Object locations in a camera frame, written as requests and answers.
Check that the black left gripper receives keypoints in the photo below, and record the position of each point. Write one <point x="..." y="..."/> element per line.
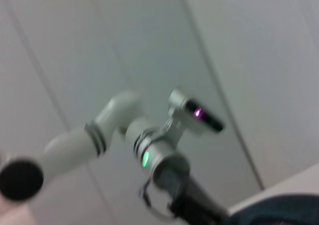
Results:
<point x="184" y="197"/>

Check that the dark teal insulated lunch bag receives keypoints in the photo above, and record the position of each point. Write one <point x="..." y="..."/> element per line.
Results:
<point x="274" y="210"/>

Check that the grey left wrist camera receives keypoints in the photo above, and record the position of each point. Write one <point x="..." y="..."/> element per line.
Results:
<point x="194" y="112"/>

